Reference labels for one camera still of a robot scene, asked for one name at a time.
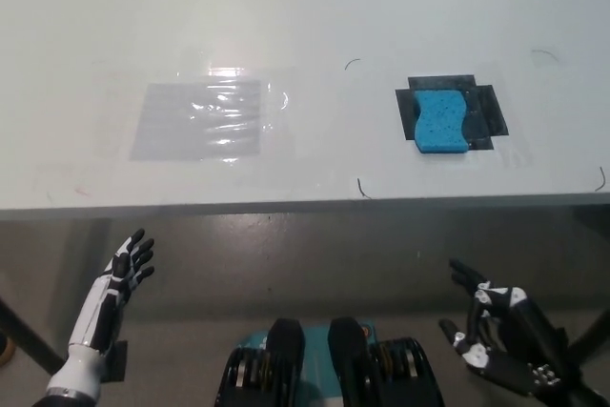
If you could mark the yellowish tape roll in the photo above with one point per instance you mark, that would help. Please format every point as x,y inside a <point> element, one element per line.
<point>5,350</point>

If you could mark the black teal robot body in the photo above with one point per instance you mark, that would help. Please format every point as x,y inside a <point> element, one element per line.
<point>286,369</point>

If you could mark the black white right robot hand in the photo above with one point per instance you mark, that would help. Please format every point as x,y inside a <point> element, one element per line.
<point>524,331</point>

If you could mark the clear plastic film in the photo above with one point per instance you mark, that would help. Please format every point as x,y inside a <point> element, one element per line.
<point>276,107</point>

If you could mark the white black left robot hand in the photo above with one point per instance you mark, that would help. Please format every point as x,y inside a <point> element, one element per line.
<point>93,326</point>

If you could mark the blue soft sponge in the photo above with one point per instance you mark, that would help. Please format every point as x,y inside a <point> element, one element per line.
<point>441,123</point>

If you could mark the black tape patch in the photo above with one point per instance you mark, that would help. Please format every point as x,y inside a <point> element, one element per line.
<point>486,111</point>

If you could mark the clear plastic sheet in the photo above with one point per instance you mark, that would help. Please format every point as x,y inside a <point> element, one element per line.
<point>164,126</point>

